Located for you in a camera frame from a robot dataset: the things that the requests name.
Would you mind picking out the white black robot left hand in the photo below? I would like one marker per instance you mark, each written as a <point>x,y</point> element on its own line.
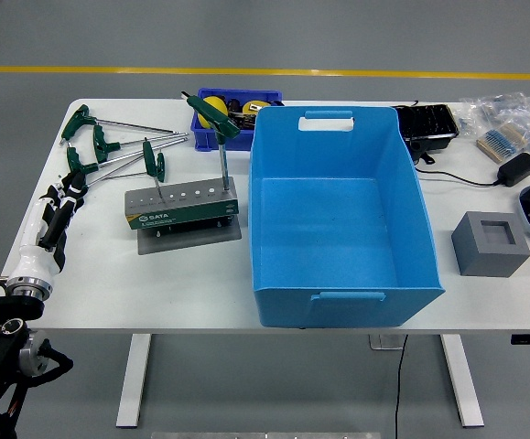
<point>31,263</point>

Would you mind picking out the grey green hex key stand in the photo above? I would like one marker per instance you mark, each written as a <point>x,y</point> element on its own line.
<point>182,215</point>

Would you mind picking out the large light blue foam box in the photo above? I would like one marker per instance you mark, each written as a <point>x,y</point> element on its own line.
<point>328,219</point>

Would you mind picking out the grey cube box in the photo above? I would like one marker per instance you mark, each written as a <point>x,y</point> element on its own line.
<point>479,256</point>

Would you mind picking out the white table leg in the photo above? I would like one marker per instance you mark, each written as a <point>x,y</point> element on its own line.
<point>134,379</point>
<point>463,379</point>

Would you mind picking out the small dark blue plastic bin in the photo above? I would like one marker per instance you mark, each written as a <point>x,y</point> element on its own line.
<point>209,139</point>

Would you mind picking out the yellow lemon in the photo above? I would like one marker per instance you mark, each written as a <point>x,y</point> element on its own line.
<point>217,105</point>

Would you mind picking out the black metal part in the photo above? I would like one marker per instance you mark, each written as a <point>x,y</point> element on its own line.
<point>247,121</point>

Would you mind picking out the yellow tape measure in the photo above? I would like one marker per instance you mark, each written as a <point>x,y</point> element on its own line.
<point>252,108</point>

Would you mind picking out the black plastic tray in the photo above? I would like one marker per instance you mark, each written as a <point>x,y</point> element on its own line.
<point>427,123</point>

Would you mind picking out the blue resistor tape strip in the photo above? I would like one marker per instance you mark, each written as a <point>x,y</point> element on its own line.
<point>502,142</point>

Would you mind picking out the clear plastic bags of parts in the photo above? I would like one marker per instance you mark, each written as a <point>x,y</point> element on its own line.
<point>498,107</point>

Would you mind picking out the black power adapter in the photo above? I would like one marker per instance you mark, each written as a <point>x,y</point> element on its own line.
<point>517,169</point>

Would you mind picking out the grey metal table bracket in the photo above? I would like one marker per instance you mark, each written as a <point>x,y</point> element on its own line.
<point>383,342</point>

